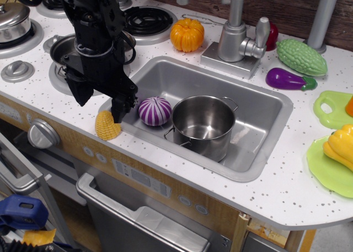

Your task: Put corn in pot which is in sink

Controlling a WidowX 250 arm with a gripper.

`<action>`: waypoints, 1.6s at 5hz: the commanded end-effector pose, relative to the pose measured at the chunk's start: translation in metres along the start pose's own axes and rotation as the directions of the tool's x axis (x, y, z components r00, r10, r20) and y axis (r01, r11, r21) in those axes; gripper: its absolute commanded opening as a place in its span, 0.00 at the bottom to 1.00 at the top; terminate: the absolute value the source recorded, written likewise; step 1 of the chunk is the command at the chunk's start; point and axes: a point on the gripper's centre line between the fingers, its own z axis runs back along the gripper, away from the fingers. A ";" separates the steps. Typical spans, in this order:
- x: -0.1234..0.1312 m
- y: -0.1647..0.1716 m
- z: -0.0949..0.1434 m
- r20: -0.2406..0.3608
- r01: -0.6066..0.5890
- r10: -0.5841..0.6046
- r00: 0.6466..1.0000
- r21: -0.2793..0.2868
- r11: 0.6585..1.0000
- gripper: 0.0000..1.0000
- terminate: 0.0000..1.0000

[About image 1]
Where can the grey stove knob back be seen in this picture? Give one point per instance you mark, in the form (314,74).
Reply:
(124,4)

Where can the orange toy piece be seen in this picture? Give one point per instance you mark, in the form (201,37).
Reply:
(349,107)

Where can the steel pot with lid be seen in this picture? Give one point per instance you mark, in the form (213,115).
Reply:
(15,21)

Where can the black coil burner back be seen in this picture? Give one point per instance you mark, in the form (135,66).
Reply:
(51,9)

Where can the yellow toy corn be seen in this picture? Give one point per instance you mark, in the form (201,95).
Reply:
(105,127)

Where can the large steel pot in sink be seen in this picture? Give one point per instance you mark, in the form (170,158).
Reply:
(203,124)

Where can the black coil burner right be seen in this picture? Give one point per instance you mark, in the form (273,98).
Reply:
(149,25)

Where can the green toy cutting board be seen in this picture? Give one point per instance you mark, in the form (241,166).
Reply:
(329,108)

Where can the grey stove knob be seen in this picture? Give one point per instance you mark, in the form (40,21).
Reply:
(17,71)
(124,4)
(47,45)

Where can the silver toy faucet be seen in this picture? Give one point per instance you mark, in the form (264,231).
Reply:
(235,53)

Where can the grey dishwasher door handle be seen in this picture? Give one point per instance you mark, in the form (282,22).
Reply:
(122,229)

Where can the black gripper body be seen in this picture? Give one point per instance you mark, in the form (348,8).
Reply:
(103,71)

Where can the grey stove knob left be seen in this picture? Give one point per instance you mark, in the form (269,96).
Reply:
(17,71)

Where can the small steel pot on stove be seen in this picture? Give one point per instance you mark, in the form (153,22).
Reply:
(64,45)

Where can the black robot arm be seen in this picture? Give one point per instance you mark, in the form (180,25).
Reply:
(97,23)

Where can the purple toy eggplant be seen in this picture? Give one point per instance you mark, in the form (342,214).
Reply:
(282,79)

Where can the blue clamp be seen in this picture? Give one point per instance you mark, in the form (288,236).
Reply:
(23,212)

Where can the grey oven dial knob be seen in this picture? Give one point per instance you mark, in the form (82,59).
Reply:
(41,135)

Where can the grey oven door handle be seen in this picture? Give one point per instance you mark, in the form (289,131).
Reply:
(17,172)

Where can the purple white striped toy onion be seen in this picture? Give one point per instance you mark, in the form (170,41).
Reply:
(155,111)

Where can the grey support pole right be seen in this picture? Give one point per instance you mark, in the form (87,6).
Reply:
(320,25)

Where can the yellow toy bell pepper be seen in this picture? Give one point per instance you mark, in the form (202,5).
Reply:
(339,146)

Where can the red toy apple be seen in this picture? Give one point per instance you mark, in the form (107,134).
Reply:
(273,37)

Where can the green toy bitter gourd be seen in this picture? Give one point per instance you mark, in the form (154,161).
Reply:
(301,57)

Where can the black coil burner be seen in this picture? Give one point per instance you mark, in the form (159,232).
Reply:
(51,9)
(149,25)

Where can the orange toy pumpkin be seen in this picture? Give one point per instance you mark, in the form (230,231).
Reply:
(187,35)

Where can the grey sink basin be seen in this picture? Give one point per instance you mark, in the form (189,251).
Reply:
(260,118)

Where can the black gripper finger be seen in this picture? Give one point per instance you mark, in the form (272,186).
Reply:
(79,87)
(122,105)

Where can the light green toy plate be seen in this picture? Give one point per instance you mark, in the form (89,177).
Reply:
(330,173)

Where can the grey stove knob middle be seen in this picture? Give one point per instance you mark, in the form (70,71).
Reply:
(47,45)

